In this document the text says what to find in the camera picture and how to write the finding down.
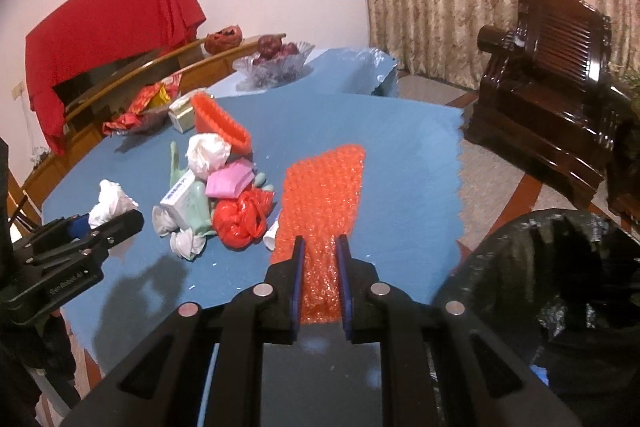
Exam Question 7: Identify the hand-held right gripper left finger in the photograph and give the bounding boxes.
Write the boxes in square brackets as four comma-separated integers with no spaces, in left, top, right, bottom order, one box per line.
[65,236,307,427]

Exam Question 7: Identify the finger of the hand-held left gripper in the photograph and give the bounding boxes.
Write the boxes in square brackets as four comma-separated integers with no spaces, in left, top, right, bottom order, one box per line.
[11,216,94,254]
[34,209,146,269]

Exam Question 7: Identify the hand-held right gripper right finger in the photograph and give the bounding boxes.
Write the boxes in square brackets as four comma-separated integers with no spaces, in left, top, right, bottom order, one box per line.
[335,234,583,427]

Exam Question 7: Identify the white tissue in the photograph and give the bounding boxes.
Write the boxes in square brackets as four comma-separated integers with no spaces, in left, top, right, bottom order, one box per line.
[170,227,207,262]
[186,133,232,178]
[89,179,140,230]
[152,206,176,238]

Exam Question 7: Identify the white box with blue print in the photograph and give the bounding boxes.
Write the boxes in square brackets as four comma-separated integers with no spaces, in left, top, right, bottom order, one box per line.
[159,171,197,210]

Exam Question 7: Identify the orange bubble wrap sheet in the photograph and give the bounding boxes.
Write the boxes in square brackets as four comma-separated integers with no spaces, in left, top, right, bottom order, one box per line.
[270,146,368,325]

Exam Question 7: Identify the bin with black bag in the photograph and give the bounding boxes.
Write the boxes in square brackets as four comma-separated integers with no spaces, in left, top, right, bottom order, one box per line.
[432,207,640,427]

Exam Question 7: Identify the white paper cup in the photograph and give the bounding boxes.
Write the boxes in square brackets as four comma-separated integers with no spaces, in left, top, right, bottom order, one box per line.
[262,217,281,250]

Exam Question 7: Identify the wooden chair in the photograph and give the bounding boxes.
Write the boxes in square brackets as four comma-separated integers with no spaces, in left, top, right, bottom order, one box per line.
[7,167,45,239]

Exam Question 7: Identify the red plastic bag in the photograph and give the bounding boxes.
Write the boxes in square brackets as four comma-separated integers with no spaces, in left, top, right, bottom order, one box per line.
[212,188,276,250]

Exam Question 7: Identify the green rubber glove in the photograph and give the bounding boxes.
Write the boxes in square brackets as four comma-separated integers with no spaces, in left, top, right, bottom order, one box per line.
[167,141,275,239]

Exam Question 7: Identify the glass dish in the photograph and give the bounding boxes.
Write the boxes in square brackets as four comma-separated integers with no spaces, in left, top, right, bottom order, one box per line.
[115,107,172,136]

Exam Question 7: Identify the pink packet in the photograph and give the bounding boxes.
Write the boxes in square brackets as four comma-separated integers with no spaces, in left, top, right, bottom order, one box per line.
[205,159,257,198]

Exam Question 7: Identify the pile of red snack packets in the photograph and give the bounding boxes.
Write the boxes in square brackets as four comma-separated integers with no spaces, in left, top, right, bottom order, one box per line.
[102,74,183,136]

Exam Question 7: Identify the gold tissue box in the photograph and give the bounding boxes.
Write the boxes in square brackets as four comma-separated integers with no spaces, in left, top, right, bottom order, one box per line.
[167,96,196,132]

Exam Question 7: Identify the orange plastic basket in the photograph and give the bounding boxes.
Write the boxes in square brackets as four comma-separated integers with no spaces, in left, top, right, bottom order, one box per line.
[191,91,253,156]

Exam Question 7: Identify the dark television screen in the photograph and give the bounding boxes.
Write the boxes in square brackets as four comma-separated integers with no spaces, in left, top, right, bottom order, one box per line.
[54,51,168,104]

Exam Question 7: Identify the glass fruit bowl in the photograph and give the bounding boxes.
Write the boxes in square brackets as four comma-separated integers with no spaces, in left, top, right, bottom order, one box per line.
[232,41,316,88]

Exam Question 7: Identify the red cloth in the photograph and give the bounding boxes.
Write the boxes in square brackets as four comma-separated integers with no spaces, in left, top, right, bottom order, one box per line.
[25,0,207,156]

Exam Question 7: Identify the red crumpled bag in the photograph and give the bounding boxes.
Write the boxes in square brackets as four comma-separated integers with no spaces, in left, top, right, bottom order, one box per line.
[204,24,244,54]

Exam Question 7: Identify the large dark red fruit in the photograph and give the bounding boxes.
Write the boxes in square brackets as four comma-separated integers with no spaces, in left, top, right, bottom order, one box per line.
[257,34,285,58]

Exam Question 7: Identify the dark wooden armchair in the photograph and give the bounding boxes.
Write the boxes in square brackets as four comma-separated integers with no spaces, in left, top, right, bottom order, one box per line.
[462,0,631,208]

